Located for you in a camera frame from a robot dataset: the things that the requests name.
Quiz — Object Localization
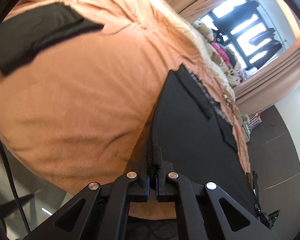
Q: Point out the black t-shirt with patterned trim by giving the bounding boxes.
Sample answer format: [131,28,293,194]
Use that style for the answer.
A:
[147,65,258,215]

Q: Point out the orange bed blanket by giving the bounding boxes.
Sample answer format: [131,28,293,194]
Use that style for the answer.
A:
[0,0,252,219]

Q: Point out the striped paper bag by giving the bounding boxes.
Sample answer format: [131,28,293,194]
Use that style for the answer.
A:
[241,111,262,142]

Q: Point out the beige right curtain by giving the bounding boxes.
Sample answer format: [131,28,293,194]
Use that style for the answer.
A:
[234,39,300,114]

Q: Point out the pink plush toy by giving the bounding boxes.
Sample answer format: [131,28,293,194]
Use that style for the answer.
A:
[211,42,230,66]

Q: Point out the cream bed blanket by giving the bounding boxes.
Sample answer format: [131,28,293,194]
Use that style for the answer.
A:
[149,0,235,101]

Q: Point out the cream teddy bear plush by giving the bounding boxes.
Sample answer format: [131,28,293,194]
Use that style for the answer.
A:
[192,21,214,42]

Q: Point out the folded black garment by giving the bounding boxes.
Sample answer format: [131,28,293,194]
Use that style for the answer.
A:
[0,2,104,76]

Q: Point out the hanging dark garment at window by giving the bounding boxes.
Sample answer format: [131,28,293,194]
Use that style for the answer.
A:
[213,1,259,34]

